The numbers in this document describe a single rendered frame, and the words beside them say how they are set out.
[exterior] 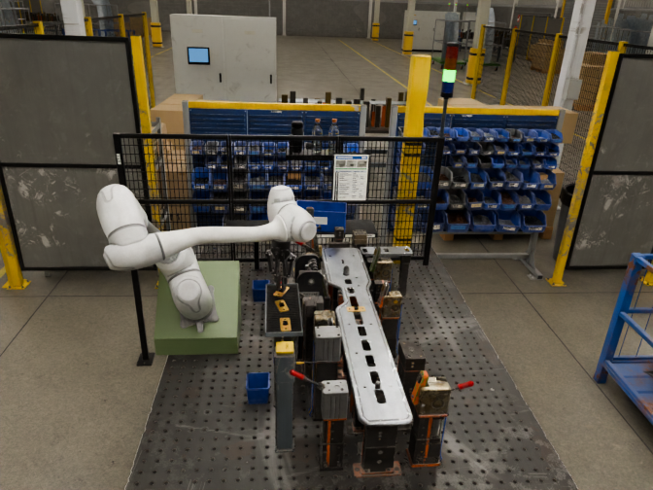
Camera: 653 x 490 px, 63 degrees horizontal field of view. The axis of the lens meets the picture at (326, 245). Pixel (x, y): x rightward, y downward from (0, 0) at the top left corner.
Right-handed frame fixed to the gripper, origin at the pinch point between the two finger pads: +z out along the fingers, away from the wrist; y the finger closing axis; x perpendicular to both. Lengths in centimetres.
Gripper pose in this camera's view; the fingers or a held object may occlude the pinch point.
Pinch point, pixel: (281, 283)
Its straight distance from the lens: 219.2
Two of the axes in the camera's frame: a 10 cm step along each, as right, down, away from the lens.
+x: 3.3, -3.9, 8.6
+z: -0.4, 9.1, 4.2
